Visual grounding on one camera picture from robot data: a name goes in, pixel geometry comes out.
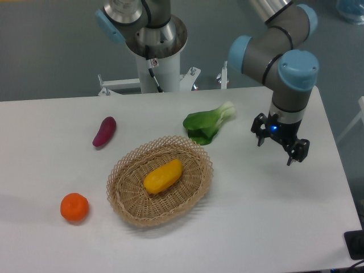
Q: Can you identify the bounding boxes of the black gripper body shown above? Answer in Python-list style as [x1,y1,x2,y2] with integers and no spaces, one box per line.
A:
[263,114,301,150]

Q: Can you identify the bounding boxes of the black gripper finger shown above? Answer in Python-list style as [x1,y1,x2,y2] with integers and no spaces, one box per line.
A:
[286,139,310,166]
[251,113,268,147]

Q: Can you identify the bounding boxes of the yellow mango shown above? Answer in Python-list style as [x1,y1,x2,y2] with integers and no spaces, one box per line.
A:
[143,159,183,194]

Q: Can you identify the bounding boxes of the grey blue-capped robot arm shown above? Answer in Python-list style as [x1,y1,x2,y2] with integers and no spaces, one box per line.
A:
[95,1,319,162]

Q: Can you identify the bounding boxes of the woven wicker basket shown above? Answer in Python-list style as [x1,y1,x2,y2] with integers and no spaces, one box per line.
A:
[106,135,213,227]

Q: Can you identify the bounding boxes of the green bok choy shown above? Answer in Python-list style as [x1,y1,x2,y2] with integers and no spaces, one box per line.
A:
[183,101,236,146]

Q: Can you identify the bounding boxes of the black device at table edge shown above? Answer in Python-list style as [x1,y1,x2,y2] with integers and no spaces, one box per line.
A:
[344,230,363,260]

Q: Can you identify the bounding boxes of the blue bag in corner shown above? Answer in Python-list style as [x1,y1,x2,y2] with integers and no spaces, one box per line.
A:
[336,0,363,25]

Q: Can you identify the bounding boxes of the purple sweet potato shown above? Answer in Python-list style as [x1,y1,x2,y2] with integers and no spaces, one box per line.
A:
[92,117,117,148]

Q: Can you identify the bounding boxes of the orange mandarin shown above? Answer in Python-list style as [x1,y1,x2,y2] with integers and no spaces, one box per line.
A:
[60,193,89,222]

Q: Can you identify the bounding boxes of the white frame at right edge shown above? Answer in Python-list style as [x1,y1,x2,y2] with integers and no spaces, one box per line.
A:
[336,96,364,144]

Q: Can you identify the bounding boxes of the white left mounting bracket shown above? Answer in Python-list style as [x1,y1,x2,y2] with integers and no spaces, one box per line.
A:
[97,74,141,96]

